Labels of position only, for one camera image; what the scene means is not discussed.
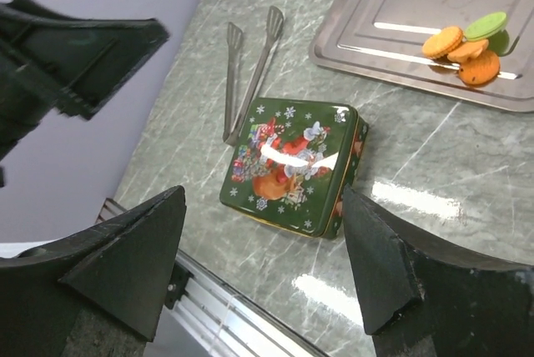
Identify gold tin lid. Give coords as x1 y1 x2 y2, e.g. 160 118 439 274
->
219 98 363 239

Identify green sandwich cookie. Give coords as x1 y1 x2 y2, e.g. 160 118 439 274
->
464 12 510 56

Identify silver metal tongs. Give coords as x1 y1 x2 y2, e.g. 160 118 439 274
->
222 5 285 148

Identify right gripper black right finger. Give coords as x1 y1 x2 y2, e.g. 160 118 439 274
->
343 187 533 356

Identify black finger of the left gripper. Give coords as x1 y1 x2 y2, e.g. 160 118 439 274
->
0 0 171 121

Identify tan round sandwich cookie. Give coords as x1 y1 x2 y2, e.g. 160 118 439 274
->
421 26 464 59

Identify orange chocolate chip cookie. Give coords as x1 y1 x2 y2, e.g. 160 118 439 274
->
458 50 501 86

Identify aluminium mounting rail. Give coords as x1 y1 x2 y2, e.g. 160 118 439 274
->
98 196 330 357

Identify silver metal tray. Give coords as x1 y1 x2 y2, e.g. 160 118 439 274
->
310 0 533 113

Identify green christmas cookie tin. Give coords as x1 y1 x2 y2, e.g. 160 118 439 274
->
324 118 369 239

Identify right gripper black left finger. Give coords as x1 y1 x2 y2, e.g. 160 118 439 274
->
1 186 186 356

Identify tan fish shaped cookie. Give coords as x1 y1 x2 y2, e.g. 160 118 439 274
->
446 38 489 63

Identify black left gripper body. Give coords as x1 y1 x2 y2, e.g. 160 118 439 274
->
0 56 55 189

